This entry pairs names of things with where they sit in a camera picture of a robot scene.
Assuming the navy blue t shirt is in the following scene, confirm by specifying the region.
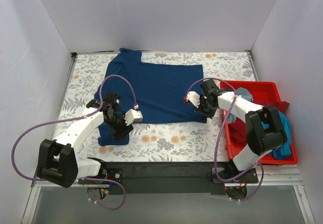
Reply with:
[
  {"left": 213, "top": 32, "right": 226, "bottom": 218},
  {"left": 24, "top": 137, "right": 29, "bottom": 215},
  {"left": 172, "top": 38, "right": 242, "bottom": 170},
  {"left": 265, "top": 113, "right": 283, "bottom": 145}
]
[{"left": 93, "top": 47, "right": 207, "bottom": 147}]

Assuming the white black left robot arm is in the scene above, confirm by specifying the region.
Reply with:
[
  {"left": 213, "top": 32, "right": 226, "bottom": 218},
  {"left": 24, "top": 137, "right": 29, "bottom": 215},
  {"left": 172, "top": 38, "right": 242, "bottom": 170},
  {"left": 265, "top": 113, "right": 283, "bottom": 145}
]
[{"left": 36, "top": 92, "right": 143, "bottom": 188}]

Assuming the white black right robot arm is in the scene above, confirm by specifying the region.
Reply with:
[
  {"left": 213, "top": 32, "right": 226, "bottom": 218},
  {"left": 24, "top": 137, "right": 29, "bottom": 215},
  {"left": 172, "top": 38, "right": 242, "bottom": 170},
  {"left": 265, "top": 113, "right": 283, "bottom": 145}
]
[{"left": 185, "top": 78, "right": 288, "bottom": 183}]

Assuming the grey t shirt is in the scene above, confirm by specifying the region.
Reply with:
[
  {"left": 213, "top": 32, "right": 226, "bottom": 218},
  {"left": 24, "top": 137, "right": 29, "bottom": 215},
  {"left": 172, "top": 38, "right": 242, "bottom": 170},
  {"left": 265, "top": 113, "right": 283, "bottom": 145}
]
[{"left": 227, "top": 87, "right": 253, "bottom": 124}]

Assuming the red t shirt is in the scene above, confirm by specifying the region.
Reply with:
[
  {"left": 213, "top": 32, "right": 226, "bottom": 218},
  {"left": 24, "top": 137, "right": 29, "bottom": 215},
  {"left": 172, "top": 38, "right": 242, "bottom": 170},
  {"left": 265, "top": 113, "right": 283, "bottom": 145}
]
[{"left": 228, "top": 100, "right": 292, "bottom": 155}]

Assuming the floral patterned table mat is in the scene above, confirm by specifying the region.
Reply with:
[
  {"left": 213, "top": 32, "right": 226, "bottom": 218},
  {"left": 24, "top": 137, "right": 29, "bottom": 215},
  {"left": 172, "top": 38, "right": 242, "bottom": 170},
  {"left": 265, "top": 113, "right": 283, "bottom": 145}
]
[{"left": 55, "top": 52, "right": 257, "bottom": 161}]

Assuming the red plastic bin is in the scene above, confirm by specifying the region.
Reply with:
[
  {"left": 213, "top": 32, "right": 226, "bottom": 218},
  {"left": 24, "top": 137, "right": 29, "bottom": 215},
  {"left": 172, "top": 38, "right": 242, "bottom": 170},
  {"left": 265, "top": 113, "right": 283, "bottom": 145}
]
[{"left": 225, "top": 81, "right": 298, "bottom": 165}]

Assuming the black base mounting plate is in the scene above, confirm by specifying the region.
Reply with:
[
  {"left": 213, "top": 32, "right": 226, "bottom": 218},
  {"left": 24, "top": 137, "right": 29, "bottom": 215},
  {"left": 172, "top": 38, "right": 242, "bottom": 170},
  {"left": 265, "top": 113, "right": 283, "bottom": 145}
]
[{"left": 80, "top": 161, "right": 258, "bottom": 195}]

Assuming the teal blue t shirt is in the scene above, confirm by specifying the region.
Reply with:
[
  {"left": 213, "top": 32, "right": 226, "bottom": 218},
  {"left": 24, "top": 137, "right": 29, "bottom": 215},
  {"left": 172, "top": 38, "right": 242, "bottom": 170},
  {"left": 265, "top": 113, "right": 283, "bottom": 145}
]
[{"left": 261, "top": 110, "right": 293, "bottom": 160}]

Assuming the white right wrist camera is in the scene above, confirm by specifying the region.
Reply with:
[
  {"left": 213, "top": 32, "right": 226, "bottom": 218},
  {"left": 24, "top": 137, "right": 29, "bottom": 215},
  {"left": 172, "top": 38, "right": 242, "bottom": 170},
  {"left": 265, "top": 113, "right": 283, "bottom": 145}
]
[{"left": 184, "top": 91, "right": 200, "bottom": 108}]

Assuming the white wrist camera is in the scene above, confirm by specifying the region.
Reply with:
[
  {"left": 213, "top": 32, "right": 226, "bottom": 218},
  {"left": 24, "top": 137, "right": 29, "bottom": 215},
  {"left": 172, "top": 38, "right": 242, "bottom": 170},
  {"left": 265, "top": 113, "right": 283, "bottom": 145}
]
[
  {"left": 124, "top": 104, "right": 143, "bottom": 126},
  {"left": 184, "top": 91, "right": 200, "bottom": 108}
]

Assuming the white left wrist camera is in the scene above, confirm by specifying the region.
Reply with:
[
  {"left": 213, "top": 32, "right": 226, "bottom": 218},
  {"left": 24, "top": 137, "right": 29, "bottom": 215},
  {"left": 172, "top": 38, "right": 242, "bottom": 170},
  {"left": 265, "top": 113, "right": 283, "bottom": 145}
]
[{"left": 124, "top": 104, "right": 143, "bottom": 126}]

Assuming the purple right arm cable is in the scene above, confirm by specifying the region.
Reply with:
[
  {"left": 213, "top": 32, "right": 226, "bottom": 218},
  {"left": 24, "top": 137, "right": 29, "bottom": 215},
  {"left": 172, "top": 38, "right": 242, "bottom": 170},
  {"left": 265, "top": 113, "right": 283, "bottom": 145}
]
[{"left": 186, "top": 77, "right": 264, "bottom": 202}]

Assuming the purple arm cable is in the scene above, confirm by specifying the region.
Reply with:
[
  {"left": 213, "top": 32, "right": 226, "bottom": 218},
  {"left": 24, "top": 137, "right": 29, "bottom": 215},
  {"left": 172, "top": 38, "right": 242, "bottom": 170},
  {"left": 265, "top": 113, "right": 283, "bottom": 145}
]
[
  {"left": 12, "top": 74, "right": 140, "bottom": 211},
  {"left": 186, "top": 77, "right": 264, "bottom": 202}
]

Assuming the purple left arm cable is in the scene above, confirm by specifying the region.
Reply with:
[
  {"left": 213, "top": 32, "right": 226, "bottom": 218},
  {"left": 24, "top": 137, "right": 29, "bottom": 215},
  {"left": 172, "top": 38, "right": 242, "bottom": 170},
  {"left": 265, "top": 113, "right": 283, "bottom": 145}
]
[{"left": 12, "top": 74, "right": 140, "bottom": 211}]

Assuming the aluminium frame rail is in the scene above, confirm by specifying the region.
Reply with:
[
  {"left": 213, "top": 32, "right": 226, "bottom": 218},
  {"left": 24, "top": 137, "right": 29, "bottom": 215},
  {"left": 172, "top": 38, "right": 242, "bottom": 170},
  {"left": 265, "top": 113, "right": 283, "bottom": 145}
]
[{"left": 21, "top": 165, "right": 84, "bottom": 224}]

